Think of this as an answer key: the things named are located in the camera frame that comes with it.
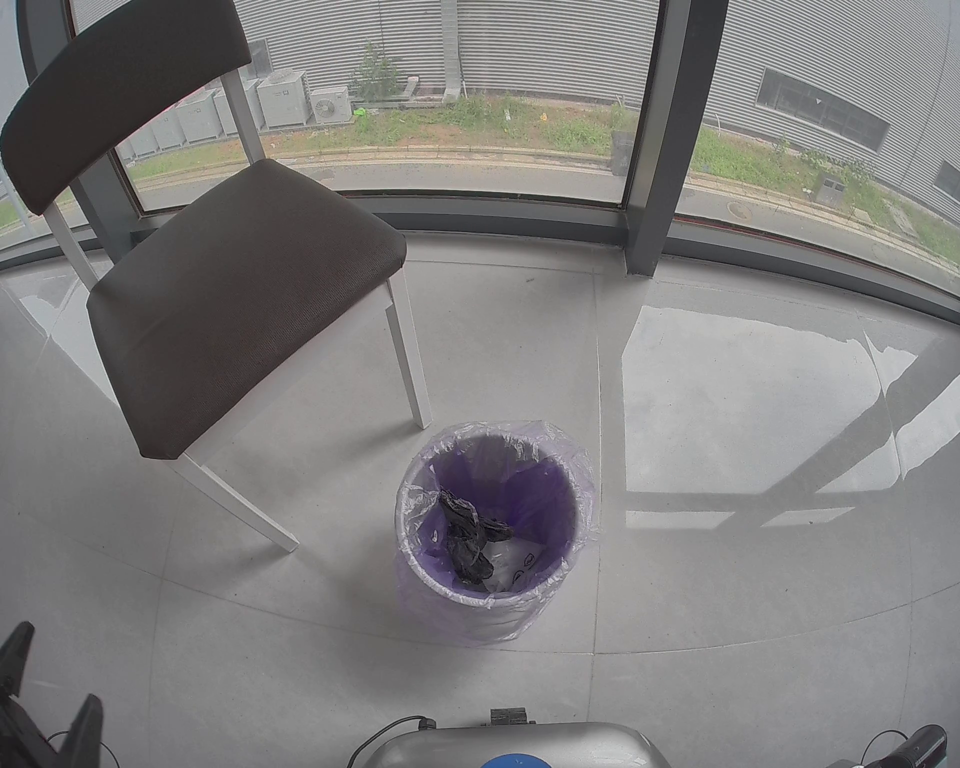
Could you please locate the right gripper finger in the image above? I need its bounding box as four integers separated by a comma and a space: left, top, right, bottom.
896, 723, 948, 768

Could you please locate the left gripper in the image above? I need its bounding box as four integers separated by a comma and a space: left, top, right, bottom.
0, 621, 105, 768

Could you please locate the black plastic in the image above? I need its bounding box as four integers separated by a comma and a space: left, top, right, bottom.
437, 489, 516, 586

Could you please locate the clear printed wrapper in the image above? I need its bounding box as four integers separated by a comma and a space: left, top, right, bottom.
480, 536, 562, 594

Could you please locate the purple plastic bag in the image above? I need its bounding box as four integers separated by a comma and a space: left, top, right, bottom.
395, 420, 601, 648

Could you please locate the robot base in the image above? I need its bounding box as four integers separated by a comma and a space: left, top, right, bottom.
367, 707, 672, 768

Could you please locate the white trash bin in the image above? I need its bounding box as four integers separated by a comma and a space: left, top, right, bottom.
397, 431, 583, 643

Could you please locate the dark padded white chair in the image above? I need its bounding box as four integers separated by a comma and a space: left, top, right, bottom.
0, 0, 435, 555

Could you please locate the window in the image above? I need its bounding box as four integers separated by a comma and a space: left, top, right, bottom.
0, 0, 960, 325

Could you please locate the black cable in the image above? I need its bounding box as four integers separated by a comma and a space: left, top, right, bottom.
348, 716, 438, 768

